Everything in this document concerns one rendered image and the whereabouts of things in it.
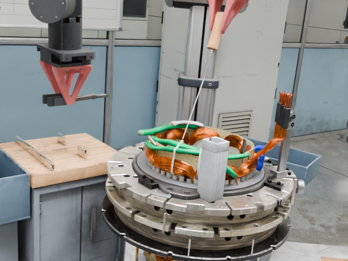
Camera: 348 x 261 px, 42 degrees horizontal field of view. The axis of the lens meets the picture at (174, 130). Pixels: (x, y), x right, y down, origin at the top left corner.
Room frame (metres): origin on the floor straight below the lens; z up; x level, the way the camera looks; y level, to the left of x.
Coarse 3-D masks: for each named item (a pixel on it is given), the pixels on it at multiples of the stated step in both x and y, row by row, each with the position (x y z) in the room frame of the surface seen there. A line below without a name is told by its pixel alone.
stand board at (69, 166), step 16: (0, 144) 0.86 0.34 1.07; (16, 144) 0.87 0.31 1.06; (32, 144) 0.88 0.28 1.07; (48, 144) 0.88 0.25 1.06; (80, 144) 0.90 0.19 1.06; (96, 144) 0.91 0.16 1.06; (16, 160) 0.78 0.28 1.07; (32, 160) 0.79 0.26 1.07; (64, 160) 0.80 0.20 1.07; (80, 160) 0.81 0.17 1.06; (96, 160) 0.82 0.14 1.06; (32, 176) 0.72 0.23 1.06; (48, 176) 0.73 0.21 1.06; (64, 176) 0.75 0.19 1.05; (80, 176) 0.77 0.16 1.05
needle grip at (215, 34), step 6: (216, 12) 0.75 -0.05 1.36; (222, 12) 0.74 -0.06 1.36; (216, 18) 0.74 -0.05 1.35; (222, 18) 0.74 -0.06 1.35; (216, 24) 0.74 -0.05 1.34; (216, 30) 0.73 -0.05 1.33; (210, 36) 0.74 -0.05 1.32; (216, 36) 0.73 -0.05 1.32; (210, 42) 0.73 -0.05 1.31; (216, 42) 0.73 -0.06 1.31; (210, 48) 0.73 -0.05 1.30; (216, 48) 0.73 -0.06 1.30
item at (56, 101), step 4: (56, 96) 0.78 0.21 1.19; (60, 96) 0.78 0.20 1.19; (48, 100) 0.77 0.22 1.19; (52, 100) 0.77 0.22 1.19; (56, 100) 0.78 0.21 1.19; (60, 100) 0.78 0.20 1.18; (64, 100) 0.79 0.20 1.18; (48, 104) 0.77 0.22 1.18; (52, 104) 0.77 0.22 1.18; (56, 104) 0.78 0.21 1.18; (60, 104) 0.78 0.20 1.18; (64, 104) 0.79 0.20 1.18
